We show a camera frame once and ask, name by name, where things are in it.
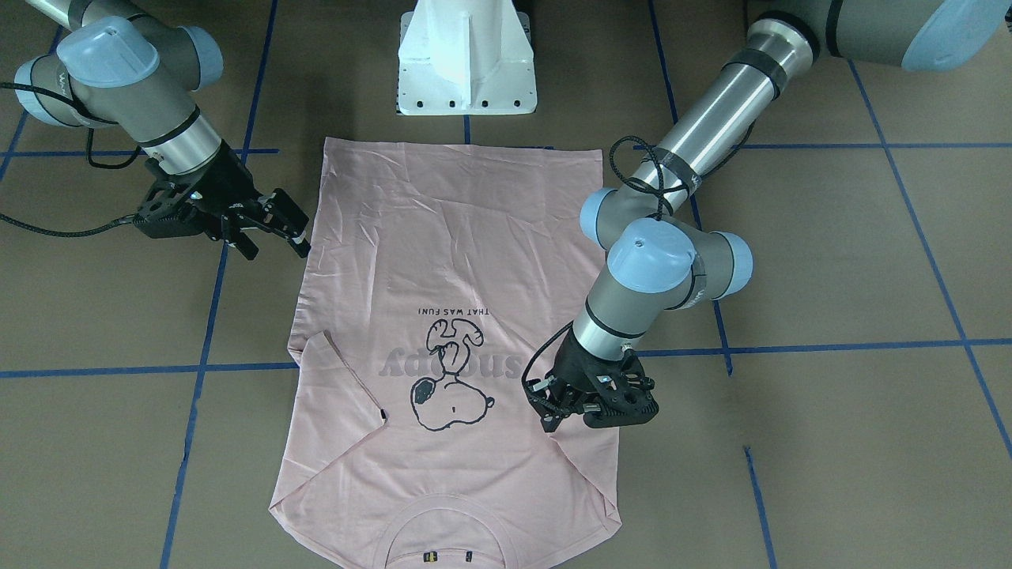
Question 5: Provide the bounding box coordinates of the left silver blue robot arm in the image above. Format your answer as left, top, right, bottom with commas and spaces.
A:
686, 53, 1010, 448

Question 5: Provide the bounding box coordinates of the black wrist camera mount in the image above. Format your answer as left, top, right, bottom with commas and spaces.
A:
583, 349, 660, 429
131, 178, 210, 239

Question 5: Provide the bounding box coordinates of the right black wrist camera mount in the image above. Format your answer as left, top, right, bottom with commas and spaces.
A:
131, 178, 210, 239

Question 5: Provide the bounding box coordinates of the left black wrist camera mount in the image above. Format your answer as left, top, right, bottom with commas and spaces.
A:
583, 349, 660, 429

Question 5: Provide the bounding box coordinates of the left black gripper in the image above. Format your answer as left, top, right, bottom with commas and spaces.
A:
523, 328, 633, 433

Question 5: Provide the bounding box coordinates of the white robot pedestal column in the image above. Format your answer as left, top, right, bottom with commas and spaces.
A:
395, 1, 538, 116

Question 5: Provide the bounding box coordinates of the pink printed t-shirt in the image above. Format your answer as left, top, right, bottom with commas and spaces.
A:
269, 138, 621, 568

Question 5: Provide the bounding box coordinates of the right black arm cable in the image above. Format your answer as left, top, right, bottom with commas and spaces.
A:
0, 81, 151, 239

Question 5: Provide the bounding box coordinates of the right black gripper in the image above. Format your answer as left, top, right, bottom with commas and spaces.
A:
147, 141, 311, 262

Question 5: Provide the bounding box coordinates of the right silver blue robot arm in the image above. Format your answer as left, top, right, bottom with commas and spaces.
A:
9, 1, 311, 260

